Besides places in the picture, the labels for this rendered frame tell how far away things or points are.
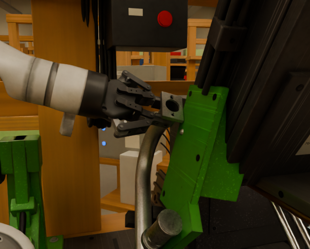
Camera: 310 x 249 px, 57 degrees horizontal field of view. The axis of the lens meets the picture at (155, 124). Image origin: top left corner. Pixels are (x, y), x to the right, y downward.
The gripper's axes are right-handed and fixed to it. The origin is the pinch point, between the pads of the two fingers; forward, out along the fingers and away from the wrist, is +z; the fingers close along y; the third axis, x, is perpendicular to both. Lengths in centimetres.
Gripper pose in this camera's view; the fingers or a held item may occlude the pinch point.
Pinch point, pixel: (163, 112)
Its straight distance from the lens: 50.7
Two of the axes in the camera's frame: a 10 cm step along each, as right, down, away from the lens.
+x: -3.7, 5.6, 7.5
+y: -0.1, -8.0, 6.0
